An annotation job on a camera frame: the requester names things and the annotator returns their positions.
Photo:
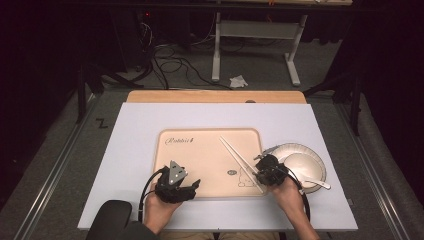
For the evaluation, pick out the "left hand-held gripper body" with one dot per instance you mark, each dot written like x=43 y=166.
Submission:
x=173 y=173

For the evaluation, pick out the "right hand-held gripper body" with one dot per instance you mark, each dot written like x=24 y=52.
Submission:
x=275 y=170

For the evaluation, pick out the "beige tray with bear print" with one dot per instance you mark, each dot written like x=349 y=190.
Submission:
x=200 y=160

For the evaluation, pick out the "white plate with dark rim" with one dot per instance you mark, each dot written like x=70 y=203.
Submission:
x=293 y=148

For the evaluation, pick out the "white ceramic spoon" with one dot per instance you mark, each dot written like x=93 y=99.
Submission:
x=320 y=184

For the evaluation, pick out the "person's right hand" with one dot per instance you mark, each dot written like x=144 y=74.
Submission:
x=288 y=196

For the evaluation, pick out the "person's left hand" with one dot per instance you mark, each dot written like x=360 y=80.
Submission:
x=158 y=213

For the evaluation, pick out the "person's khaki trousers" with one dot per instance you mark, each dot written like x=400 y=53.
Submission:
x=246 y=236

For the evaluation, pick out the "wooden table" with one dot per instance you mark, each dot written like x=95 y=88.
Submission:
x=213 y=96

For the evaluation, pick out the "crumpled white paper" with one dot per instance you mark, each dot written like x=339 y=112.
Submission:
x=238 y=81

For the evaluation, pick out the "black metal stand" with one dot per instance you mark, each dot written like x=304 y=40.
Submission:
x=81 y=93
x=356 y=100

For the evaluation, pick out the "dark computer tower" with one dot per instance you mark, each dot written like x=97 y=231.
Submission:
x=130 y=40

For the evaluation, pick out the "metal floor rail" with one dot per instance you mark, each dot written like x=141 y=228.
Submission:
x=50 y=180
x=376 y=173

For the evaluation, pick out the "white metal desk frame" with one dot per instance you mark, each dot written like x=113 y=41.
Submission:
x=260 y=28

